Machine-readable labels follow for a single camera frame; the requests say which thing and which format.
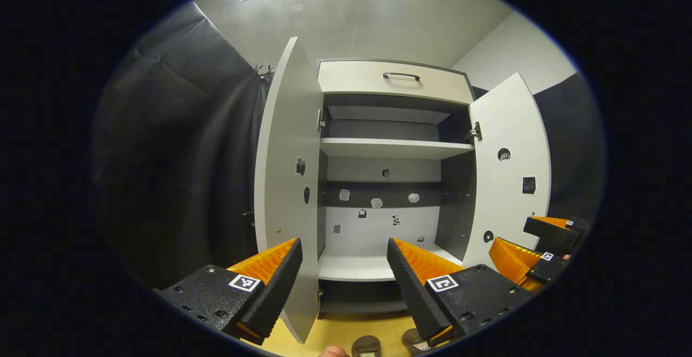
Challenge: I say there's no brown fuzzy shoe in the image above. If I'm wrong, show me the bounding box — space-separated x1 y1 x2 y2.
401 328 434 355
351 335 382 357

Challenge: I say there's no white cabinet shelf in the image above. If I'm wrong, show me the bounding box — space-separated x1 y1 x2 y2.
320 137 475 161

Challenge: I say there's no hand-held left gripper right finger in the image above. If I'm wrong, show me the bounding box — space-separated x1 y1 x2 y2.
386 237 535 348

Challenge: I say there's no white cabinet drawer front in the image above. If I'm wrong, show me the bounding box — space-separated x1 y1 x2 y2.
317 61 475 106

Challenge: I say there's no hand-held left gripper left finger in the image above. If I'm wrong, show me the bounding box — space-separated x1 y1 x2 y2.
159 237 304 346

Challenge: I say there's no white shoe cabinet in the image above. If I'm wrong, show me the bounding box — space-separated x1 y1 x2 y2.
316 58 477 320

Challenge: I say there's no white headphone-sticker cabinet door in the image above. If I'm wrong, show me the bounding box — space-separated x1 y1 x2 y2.
462 72 552 271

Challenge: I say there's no white camera-sticker cabinet door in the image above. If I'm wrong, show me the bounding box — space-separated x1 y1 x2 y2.
254 36 325 345

